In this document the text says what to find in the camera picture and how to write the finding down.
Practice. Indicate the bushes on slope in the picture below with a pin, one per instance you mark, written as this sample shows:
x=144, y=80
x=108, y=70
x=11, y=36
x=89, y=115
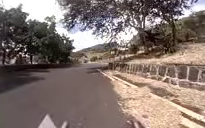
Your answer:
x=198, y=25

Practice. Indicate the grey asphalt road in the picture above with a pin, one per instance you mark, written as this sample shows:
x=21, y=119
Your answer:
x=63, y=96

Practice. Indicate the dry leafy dirt verge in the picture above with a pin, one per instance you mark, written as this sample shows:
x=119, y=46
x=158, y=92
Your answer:
x=146, y=110

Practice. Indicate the large spreading tree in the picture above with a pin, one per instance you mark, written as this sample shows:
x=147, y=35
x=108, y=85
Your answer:
x=144, y=33

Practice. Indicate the row of green trees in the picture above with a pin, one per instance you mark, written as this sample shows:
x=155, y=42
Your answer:
x=40, y=43

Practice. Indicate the dry grass slope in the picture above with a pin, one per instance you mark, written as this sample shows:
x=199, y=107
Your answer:
x=193, y=53

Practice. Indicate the pale concrete kerb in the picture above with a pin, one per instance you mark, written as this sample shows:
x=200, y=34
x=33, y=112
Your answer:
x=123, y=81

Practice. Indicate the low dark roadside wall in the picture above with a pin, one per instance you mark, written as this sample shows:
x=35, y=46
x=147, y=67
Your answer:
x=23, y=68

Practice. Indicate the stone retaining wall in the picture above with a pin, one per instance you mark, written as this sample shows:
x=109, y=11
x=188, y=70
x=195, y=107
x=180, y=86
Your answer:
x=193, y=73

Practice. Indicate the distant green hill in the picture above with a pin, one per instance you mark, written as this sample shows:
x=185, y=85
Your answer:
x=96, y=47

